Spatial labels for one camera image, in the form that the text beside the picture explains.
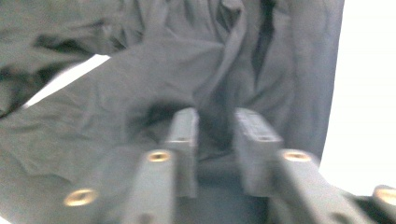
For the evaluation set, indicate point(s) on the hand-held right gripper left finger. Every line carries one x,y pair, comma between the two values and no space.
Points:
185,155

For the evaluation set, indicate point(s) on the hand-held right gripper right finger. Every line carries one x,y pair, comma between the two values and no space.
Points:
258,155

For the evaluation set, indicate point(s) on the black pants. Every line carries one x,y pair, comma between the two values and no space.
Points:
140,77

